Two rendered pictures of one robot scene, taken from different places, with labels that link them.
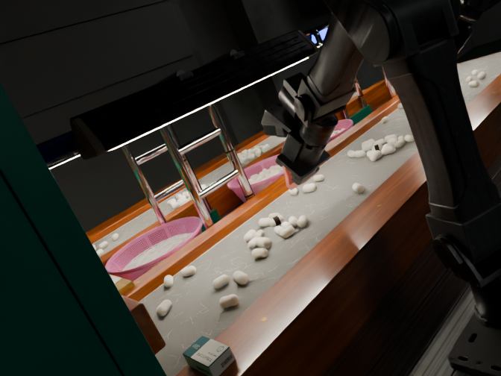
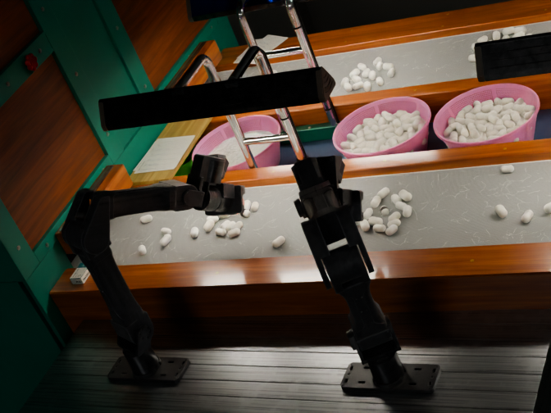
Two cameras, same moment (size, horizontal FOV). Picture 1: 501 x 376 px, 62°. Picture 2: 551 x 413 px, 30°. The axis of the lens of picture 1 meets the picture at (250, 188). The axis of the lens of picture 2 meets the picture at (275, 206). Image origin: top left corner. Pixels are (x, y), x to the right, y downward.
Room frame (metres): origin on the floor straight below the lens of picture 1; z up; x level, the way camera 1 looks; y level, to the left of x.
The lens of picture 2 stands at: (0.17, -2.15, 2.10)
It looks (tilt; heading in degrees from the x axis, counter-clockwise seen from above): 31 degrees down; 70
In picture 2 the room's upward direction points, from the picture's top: 23 degrees counter-clockwise
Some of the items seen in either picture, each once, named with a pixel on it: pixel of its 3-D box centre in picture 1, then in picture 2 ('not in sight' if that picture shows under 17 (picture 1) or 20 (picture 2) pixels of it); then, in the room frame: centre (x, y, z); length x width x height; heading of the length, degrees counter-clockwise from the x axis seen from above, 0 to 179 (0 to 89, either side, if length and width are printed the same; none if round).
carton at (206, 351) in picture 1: (208, 356); (82, 273); (0.45, 0.13, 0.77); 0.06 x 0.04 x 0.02; 37
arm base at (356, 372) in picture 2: not in sight; (384, 365); (0.77, -0.72, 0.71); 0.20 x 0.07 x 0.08; 125
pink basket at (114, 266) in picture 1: (162, 257); (241, 155); (1.03, 0.28, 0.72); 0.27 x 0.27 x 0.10
